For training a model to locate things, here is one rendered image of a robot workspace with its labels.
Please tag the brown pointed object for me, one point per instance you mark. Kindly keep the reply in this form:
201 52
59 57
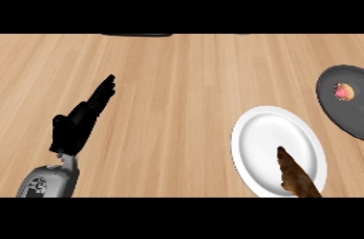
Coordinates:
294 175

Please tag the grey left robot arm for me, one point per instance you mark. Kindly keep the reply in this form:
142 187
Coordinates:
52 181

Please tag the dark flat object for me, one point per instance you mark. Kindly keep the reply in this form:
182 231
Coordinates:
138 34

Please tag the dark grey pan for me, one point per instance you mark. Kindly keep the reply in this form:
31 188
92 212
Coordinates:
348 116

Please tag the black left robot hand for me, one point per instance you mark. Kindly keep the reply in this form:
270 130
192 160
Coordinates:
76 124

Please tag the white plate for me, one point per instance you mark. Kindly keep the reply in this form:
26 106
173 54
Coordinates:
273 133

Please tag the pink cupcake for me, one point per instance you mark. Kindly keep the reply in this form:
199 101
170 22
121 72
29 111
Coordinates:
344 91

